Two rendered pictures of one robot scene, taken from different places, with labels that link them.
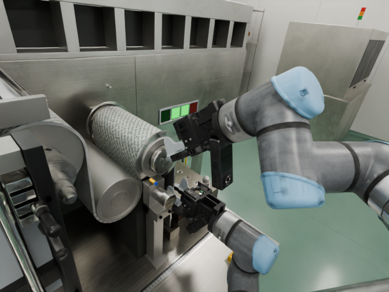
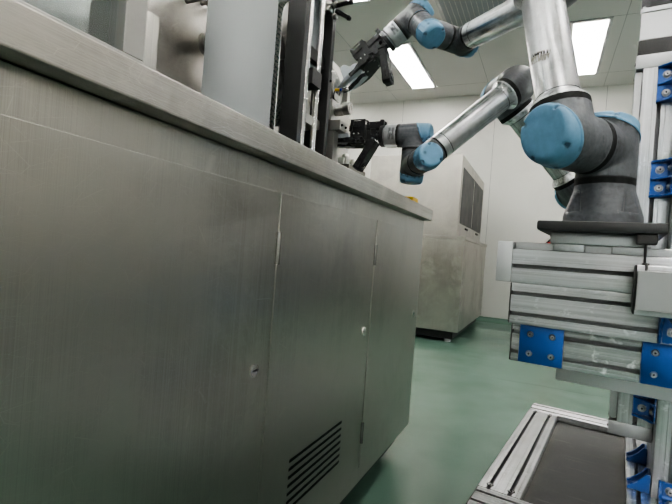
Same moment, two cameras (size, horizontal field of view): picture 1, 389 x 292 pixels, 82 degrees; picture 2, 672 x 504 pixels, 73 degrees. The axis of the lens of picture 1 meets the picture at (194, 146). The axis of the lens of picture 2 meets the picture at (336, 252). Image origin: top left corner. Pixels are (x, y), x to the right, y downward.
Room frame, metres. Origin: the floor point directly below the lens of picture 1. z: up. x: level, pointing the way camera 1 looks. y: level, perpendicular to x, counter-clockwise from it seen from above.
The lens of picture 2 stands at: (-0.98, 0.44, 0.72)
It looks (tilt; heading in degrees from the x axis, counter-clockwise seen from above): 0 degrees down; 345
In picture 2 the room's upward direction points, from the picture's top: 4 degrees clockwise
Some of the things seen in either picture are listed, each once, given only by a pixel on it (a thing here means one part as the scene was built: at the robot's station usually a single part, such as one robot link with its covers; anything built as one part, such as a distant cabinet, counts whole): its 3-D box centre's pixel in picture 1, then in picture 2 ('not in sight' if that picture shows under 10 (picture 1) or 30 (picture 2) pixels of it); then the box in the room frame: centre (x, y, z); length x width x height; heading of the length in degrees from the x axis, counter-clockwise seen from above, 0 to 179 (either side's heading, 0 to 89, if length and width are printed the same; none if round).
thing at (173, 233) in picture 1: (149, 210); not in sight; (0.62, 0.14, 0.92); 0.28 x 0.04 x 0.04; 50
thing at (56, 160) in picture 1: (48, 170); not in sight; (0.29, 0.23, 1.34); 0.06 x 0.06 x 0.06; 50
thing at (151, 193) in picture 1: (157, 226); (333, 148); (0.44, 0.08, 1.05); 0.06 x 0.05 x 0.31; 50
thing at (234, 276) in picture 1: (243, 277); (413, 165); (0.34, -0.16, 1.01); 0.11 x 0.08 x 0.11; 172
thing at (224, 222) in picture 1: (225, 227); (391, 135); (0.41, -0.10, 1.11); 0.08 x 0.05 x 0.08; 140
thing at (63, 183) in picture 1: (63, 189); not in sight; (0.25, 0.18, 1.34); 0.06 x 0.03 x 0.03; 50
